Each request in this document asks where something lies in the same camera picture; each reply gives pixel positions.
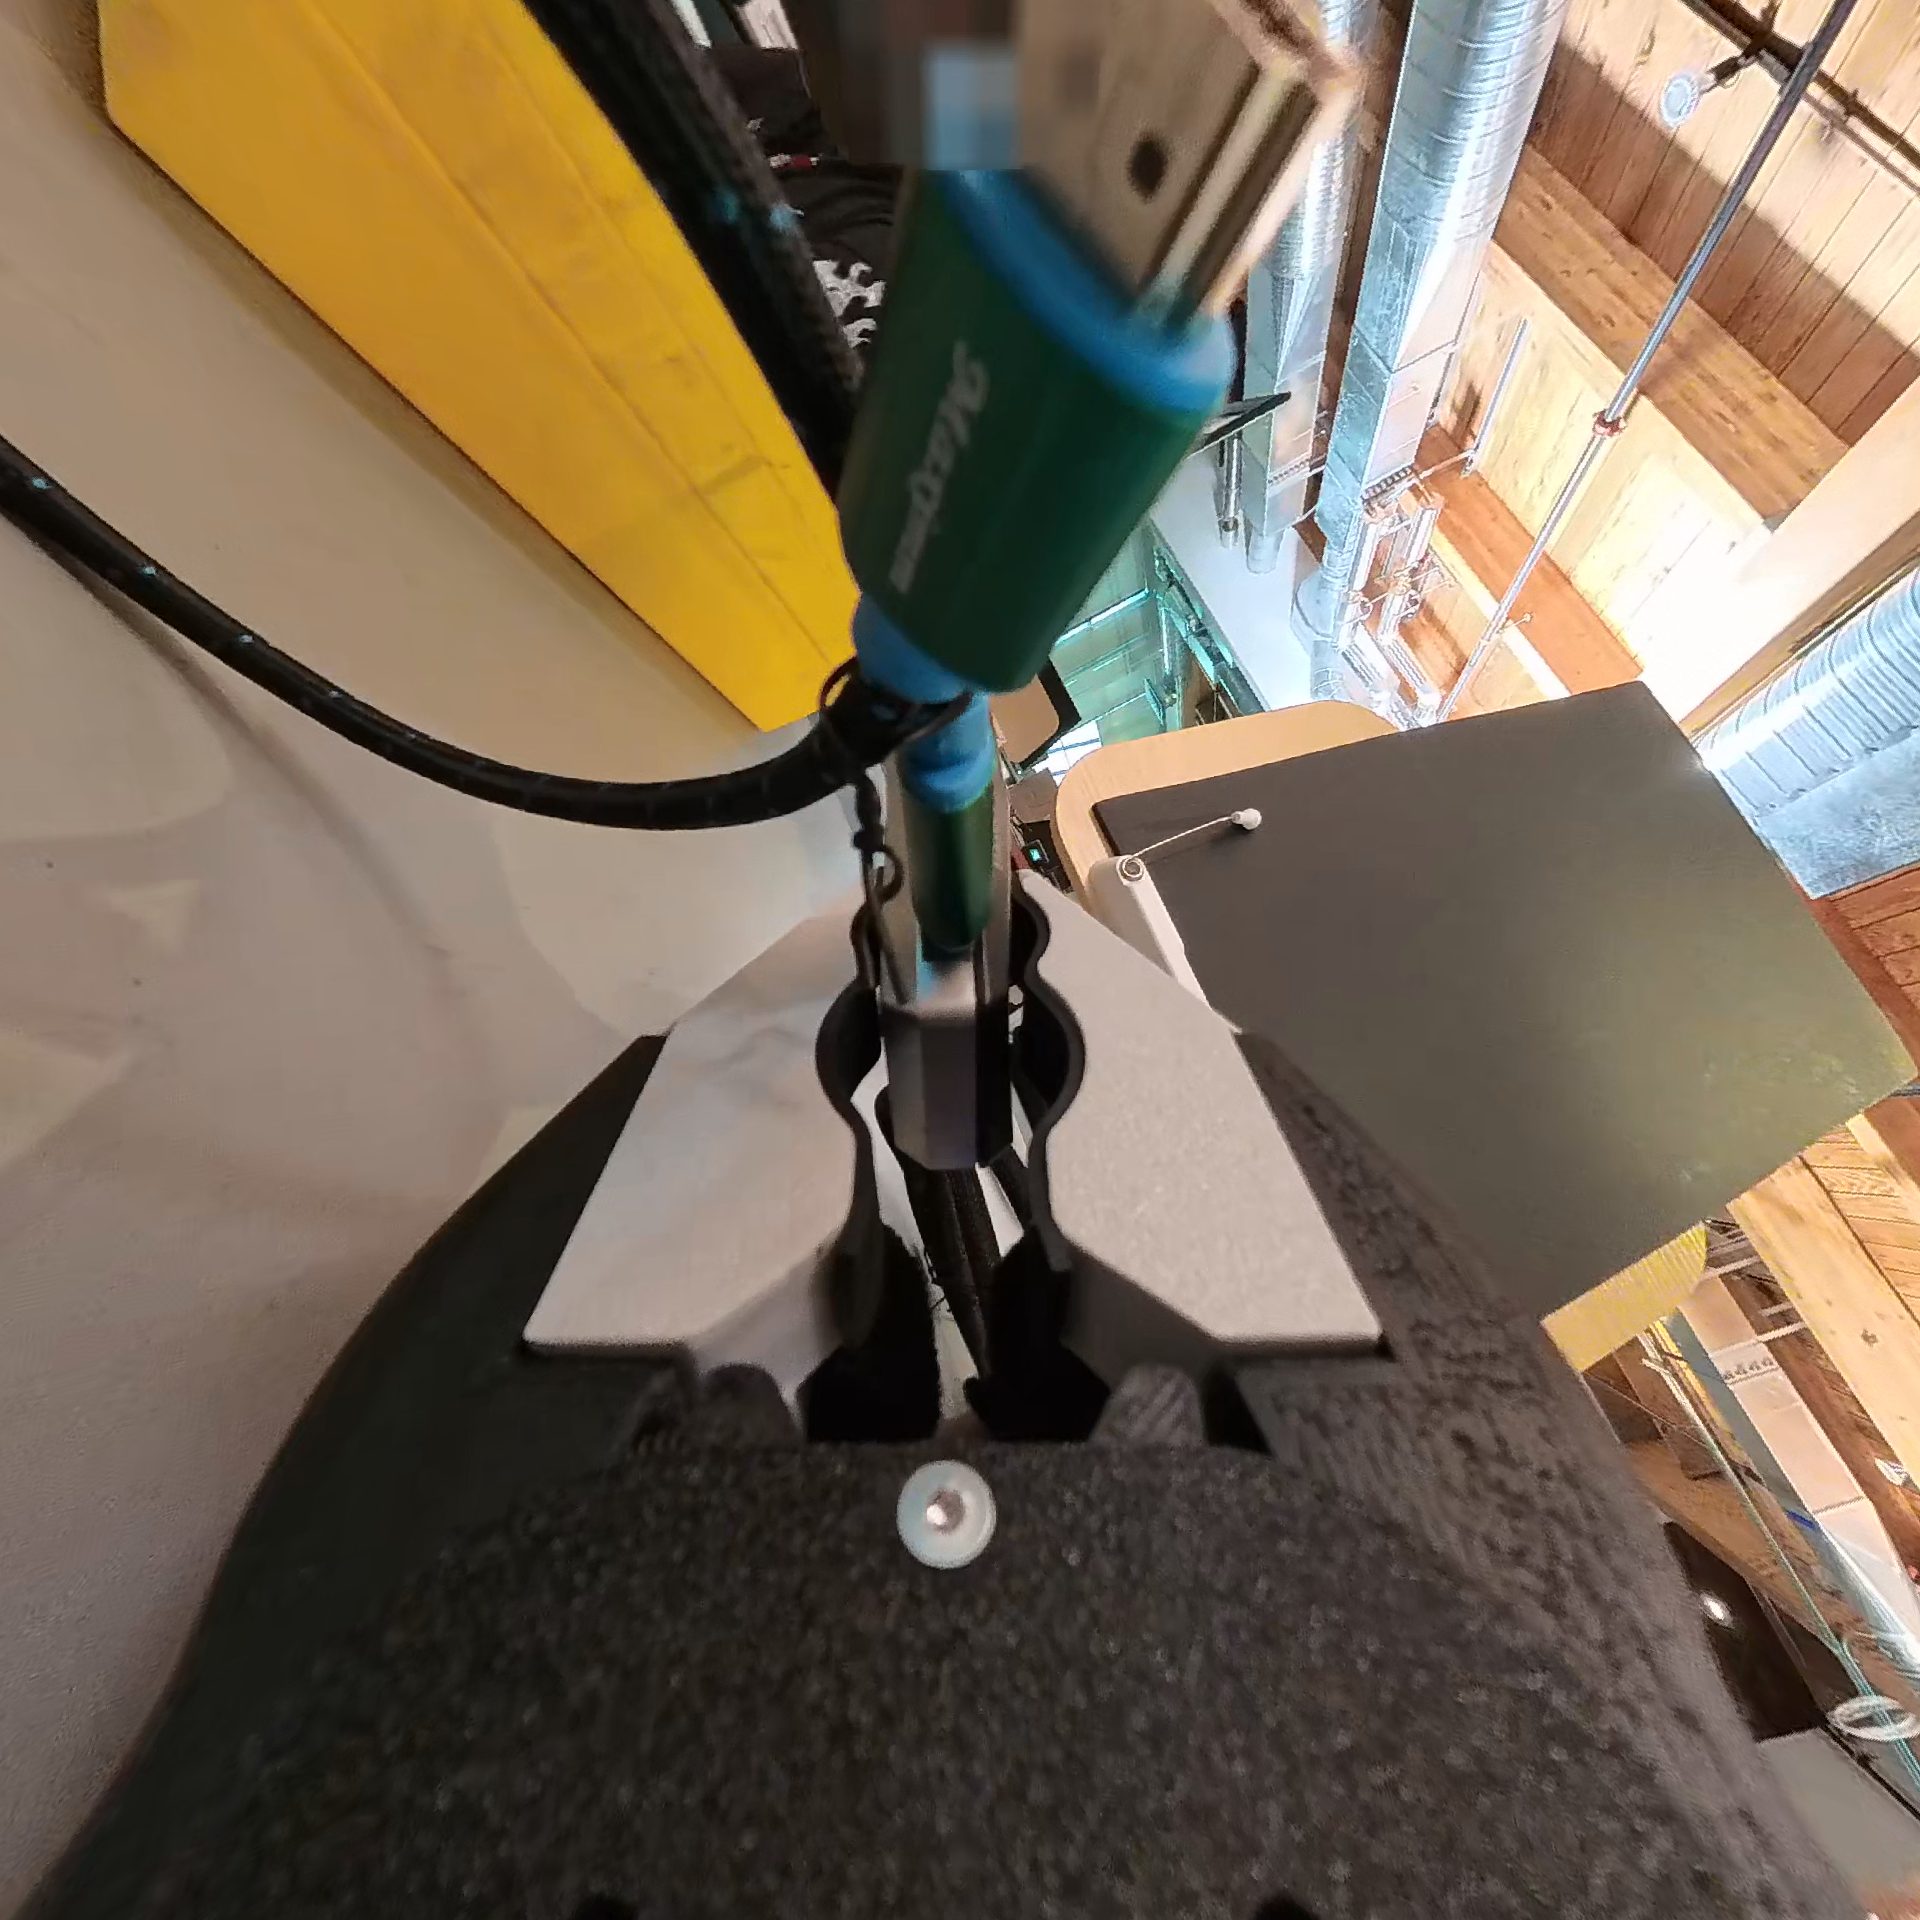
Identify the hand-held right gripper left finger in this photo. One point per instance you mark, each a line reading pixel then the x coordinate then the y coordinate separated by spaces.
pixel 705 1202

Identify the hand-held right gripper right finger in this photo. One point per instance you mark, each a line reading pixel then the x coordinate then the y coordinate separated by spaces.
pixel 1202 1202

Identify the grey HDMI hub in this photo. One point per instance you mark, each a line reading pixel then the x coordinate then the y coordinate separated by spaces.
pixel 938 1088

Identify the grey desk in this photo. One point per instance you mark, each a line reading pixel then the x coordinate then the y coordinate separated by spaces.
pixel 225 1050

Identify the black board with wooden rim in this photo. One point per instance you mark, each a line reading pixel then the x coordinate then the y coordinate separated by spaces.
pixel 1501 975

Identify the metal pipe with red clamp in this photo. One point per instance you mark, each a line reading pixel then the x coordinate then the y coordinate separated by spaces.
pixel 1614 420

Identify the yellow plastic bin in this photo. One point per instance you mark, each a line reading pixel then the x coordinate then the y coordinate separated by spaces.
pixel 451 300

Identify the round ceiling light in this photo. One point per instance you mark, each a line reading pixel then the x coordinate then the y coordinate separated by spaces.
pixel 1687 98

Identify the silver foil-wrapped duct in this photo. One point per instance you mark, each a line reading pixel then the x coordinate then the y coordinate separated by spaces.
pixel 1829 736

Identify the silver ribbed air duct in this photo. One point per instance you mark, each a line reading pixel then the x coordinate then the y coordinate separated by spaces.
pixel 1442 223

